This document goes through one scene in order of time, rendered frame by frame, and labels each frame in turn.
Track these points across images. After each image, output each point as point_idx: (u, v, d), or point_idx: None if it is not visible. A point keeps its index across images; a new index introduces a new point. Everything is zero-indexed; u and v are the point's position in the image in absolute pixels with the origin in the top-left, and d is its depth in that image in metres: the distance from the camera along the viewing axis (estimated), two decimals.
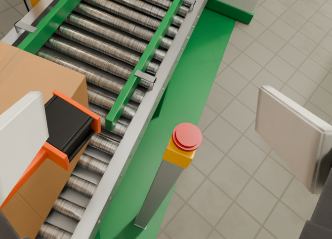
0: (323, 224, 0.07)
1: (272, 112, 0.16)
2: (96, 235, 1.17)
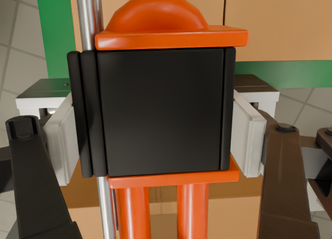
0: (272, 211, 0.08)
1: None
2: None
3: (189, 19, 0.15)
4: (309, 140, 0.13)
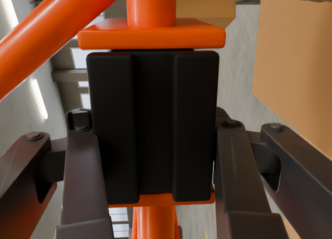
0: (235, 208, 0.08)
1: None
2: None
3: None
4: (254, 136, 0.13)
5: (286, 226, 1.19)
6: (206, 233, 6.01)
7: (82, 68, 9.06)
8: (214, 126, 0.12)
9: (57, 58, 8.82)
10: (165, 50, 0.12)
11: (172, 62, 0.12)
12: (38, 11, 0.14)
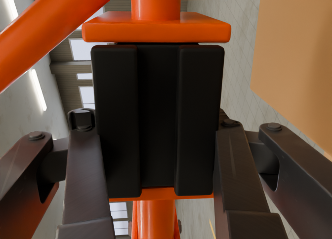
0: (234, 208, 0.08)
1: None
2: None
3: None
4: (252, 136, 0.13)
5: (327, 158, 1.10)
6: (210, 221, 5.91)
7: (81, 60, 8.94)
8: (217, 121, 0.12)
9: (56, 50, 8.69)
10: (170, 44, 0.12)
11: (177, 57, 0.12)
12: (40, 2, 0.14)
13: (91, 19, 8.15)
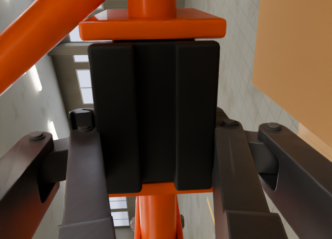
0: (233, 208, 0.08)
1: None
2: None
3: None
4: (252, 135, 0.13)
5: None
6: (207, 199, 5.71)
7: (77, 42, 8.77)
8: (215, 115, 0.13)
9: None
10: (166, 40, 0.12)
11: (173, 53, 0.12)
12: (38, 3, 0.14)
13: None
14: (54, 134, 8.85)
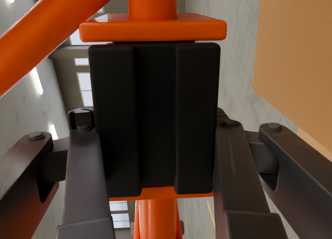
0: (234, 208, 0.08)
1: None
2: None
3: None
4: (252, 136, 0.13)
5: None
6: (208, 203, 5.74)
7: (78, 45, 8.81)
8: (215, 118, 0.12)
9: None
10: (166, 42, 0.12)
11: (174, 55, 0.12)
12: (39, 5, 0.14)
13: None
14: (55, 137, 8.89)
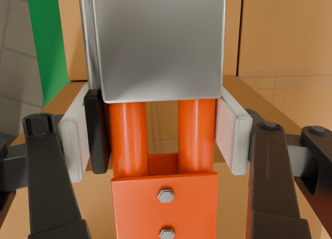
0: (262, 210, 0.08)
1: None
2: None
3: None
4: (294, 139, 0.13)
5: None
6: None
7: None
8: None
9: None
10: None
11: None
12: None
13: None
14: None
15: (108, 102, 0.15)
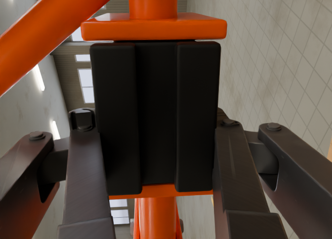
0: (233, 208, 0.08)
1: None
2: None
3: None
4: (252, 136, 0.13)
5: None
6: (212, 198, 5.78)
7: (79, 41, 8.77)
8: (216, 116, 0.13)
9: None
10: (167, 41, 0.12)
11: (175, 53, 0.12)
12: (40, 4, 0.14)
13: None
14: (57, 133, 8.87)
15: None
